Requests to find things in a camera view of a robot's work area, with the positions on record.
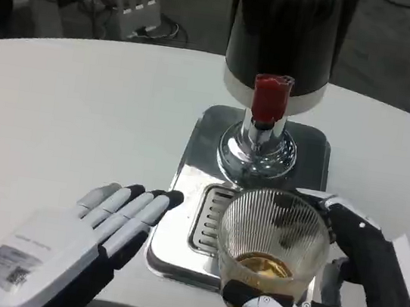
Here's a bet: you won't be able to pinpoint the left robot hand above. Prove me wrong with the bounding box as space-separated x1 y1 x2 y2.
0 164 186 307

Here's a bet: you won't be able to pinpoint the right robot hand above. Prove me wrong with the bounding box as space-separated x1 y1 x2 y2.
219 179 410 307

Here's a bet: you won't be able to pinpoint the clear ribbed glass cup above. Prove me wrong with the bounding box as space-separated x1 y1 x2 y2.
208 181 338 307

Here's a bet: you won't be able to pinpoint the steel drip tray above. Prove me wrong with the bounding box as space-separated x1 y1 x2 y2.
141 96 352 307

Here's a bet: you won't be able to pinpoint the steel drip grid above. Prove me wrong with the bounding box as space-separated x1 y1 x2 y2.
186 181 247 260

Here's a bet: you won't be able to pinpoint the white router with antennas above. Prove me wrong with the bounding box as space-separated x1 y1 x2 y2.
109 0 166 43

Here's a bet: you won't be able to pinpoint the black drink dispenser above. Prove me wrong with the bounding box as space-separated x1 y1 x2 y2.
207 0 361 197

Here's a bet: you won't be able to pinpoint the round dark floor base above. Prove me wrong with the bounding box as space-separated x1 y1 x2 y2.
129 8 193 47

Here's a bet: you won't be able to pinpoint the red tap handle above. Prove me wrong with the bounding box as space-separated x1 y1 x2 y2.
250 72 296 125

